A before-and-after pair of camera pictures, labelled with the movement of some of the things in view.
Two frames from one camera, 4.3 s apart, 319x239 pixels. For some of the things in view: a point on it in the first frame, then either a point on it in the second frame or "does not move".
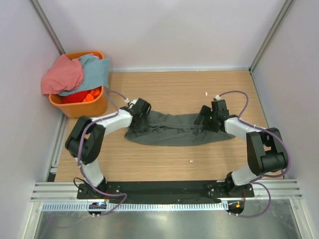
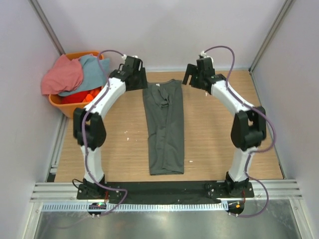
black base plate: x=164 y=191 does not move
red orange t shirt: x=81 y=97 does not move
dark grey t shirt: x=158 y=129 -> x=163 y=105
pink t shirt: x=64 y=75 does not move
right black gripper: x=205 y=112 -> x=190 y=70
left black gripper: x=143 y=116 -> x=143 y=83
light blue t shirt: x=95 y=72 does not move
